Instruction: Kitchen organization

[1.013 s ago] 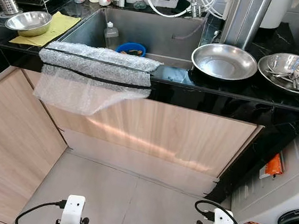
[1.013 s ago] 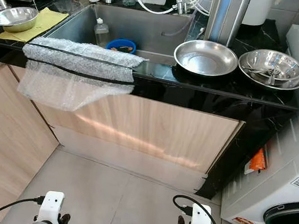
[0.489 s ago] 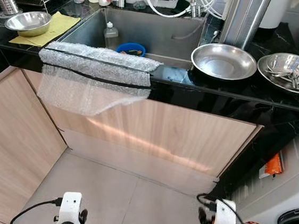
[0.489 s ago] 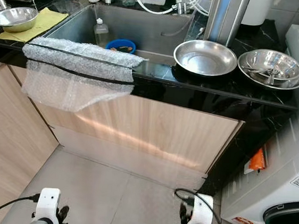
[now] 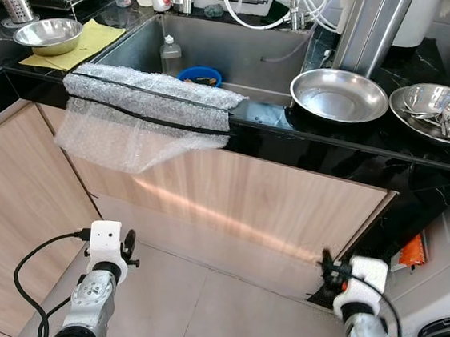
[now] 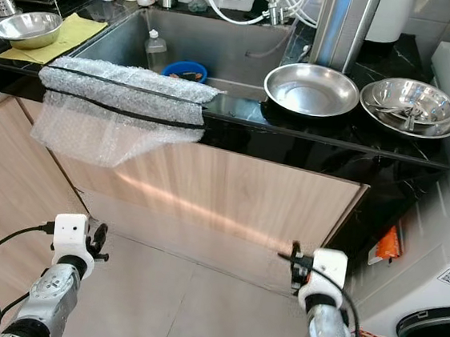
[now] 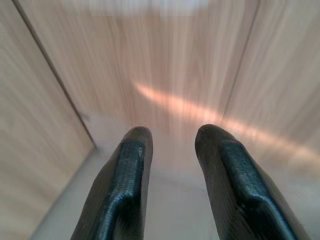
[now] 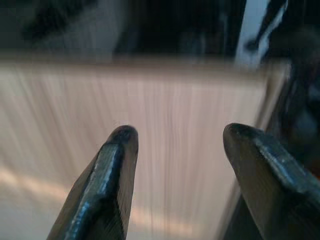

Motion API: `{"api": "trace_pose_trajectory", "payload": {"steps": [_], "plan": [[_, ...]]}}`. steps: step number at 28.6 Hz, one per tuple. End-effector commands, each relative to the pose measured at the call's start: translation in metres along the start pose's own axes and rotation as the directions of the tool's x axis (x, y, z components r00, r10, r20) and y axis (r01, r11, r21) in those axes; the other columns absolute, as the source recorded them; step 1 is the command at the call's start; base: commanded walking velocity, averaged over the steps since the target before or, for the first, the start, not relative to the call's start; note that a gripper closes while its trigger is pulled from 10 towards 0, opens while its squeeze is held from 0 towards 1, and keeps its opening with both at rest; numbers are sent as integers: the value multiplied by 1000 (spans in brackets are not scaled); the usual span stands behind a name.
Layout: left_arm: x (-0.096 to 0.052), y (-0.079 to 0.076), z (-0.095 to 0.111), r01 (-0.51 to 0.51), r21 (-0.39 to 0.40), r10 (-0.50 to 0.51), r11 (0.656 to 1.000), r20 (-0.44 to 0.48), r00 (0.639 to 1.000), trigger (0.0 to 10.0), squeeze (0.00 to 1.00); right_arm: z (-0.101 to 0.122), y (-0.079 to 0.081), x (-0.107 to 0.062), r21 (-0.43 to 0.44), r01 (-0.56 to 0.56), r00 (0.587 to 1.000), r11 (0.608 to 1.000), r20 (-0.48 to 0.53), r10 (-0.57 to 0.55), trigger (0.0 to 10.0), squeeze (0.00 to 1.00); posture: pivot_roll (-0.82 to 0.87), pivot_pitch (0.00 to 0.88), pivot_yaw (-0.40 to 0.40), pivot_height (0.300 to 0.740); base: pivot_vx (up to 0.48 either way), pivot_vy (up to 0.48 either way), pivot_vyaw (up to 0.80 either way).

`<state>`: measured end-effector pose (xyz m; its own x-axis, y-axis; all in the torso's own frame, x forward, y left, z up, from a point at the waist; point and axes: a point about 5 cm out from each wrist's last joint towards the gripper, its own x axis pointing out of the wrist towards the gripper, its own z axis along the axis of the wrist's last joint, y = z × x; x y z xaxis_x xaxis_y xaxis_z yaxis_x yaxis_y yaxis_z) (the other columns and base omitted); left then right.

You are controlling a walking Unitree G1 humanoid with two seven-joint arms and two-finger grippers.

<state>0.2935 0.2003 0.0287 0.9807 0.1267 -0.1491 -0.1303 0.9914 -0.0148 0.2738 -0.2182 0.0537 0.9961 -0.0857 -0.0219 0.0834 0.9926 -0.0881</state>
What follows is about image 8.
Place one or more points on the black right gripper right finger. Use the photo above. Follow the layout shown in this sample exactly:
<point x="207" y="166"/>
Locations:
<point x="275" y="195"/>

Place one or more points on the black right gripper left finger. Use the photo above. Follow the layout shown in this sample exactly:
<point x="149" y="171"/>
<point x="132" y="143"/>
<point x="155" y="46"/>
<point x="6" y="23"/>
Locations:
<point x="107" y="190"/>

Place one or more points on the black marble countertop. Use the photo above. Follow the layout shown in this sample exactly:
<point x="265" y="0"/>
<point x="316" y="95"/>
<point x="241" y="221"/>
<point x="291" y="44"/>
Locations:
<point x="175" y="25"/>

